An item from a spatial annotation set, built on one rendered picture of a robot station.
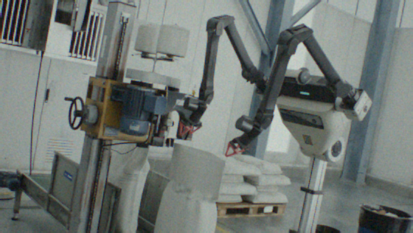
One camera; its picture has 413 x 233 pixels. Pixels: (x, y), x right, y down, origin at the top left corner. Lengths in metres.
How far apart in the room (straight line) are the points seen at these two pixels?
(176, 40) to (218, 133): 5.89
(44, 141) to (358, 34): 7.54
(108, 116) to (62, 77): 2.84
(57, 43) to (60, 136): 1.16
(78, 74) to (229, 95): 3.59
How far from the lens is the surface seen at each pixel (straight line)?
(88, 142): 2.70
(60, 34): 4.84
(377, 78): 10.98
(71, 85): 5.45
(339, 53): 10.53
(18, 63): 5.25
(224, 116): 8.37
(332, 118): 2.49
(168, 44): 2.54
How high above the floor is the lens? 1.37
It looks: 3 degrees down
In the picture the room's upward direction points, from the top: 11 degrees clockwise
